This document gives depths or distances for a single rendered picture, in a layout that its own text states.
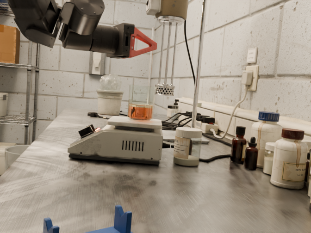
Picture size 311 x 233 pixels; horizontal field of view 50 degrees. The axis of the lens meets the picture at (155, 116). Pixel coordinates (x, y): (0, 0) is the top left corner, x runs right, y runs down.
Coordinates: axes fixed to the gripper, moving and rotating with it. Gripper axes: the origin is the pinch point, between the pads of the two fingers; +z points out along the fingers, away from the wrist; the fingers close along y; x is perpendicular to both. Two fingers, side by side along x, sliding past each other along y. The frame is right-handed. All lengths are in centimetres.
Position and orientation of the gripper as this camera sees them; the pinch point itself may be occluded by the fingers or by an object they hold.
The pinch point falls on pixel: (152, 45)
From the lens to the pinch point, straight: 77.8
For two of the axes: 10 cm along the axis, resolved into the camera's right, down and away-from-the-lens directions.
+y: -4.4, -1.2, 8.9
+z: 8.9, 0.3, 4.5
